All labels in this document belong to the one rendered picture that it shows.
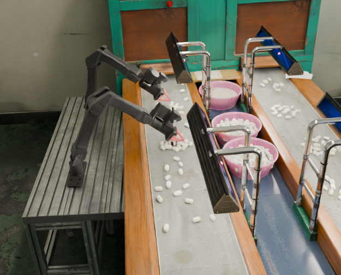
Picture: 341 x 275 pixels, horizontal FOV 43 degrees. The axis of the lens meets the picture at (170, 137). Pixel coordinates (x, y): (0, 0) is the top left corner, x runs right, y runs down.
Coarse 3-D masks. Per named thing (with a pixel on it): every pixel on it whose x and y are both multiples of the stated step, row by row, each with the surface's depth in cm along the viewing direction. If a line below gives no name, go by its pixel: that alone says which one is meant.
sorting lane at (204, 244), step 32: (160, 160) 210; (192, 160) 209; (160, 192) 189; (192, 192) 188; (160, 224) 172; (192, 224) 171; (224, 224) 170; (160, 256) 157; (192, 256) 157; (224, 256) 156
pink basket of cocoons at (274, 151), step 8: (240, 144) 221; (256, 144) 220; (264, 144) 218; (272, 152) 213; (232, 168) 205; (240, 168) 201; (264, 168) 200; (240, 176) 206; (248, 176) 204; (264, 176) 207
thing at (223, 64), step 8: (296, 56) 297; (304, 56) 298; (312, 56) 299; (192, 64) 293; (200, 64) 293; (216, 64) 294; (224, 64) 295; (232, 64) 296; (304, 64) 301; (120, 72) 290; (240, 72) 301; (120, 80) 293; (120, 88) 296
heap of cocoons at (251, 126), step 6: (222, 120) 242; (228, 120) 243; (234, 120) 242; (240, 120) 242; (246, 120) 241; (222, 126) 237; (246, 126) 237; (252, 126) 236; (234, 132) 231; (240, 132) 231; (252, 132) 230
